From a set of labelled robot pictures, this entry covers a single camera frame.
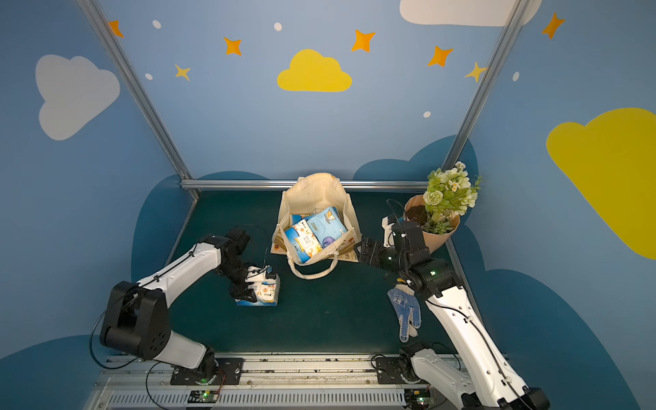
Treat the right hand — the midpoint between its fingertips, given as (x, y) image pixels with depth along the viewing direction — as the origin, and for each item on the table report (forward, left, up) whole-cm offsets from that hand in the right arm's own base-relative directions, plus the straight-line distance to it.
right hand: (370, 246), depth 73 cm
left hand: (-5, +35, -18) cm, 40 cm away
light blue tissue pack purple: (+11, +13, -5) cm, 18 cm away
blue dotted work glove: (-8, -15, -25) cm, 30 cm away
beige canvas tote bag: (+24, +22, -3) cm, 32 cm away
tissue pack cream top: (+6, +21, -8) cm, 23 cm away
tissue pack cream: (-10, +31, -14) cm, 35 cm away
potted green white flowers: (+21, -27, +2) cm, 34 cm away
